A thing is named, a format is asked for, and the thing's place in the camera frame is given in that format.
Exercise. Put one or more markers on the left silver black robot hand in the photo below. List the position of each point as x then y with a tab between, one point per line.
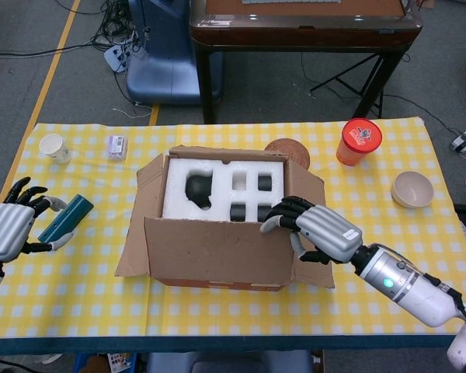
5	233

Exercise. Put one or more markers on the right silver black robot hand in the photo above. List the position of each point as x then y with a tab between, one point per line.
330	233

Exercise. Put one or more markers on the red cardboard shipping box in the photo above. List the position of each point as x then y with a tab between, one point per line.
217	252

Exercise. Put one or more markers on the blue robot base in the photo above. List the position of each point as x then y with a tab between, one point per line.
163	70

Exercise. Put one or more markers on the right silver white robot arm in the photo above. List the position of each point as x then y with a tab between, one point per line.
404	283

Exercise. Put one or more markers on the black cylinder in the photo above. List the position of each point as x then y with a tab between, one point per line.
263	213
239	213
265	182

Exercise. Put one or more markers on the teal metal block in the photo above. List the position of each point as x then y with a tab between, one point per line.
75	210

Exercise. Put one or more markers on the beige bowl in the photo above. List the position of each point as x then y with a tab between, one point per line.
411	190

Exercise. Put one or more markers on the round woven rattan coaster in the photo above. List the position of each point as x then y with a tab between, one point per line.
289	149

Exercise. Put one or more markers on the orange cup with red lid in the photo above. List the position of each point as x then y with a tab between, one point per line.
357	141

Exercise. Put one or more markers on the white paper cup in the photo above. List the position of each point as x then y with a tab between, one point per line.
56	149

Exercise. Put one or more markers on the yellow white checkered tablecloth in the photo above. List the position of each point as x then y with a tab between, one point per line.
81	295

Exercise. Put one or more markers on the white foam insert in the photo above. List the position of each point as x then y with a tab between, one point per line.
221	194

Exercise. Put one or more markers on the black rounded object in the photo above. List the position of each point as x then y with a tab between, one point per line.
198	190

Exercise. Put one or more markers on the small clear wrapped packet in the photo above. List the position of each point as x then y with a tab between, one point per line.
117	147

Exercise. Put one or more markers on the blue padded seat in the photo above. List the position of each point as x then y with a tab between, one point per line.
233	361

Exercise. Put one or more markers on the dark wooden mahjong table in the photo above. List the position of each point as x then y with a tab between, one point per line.
295	31

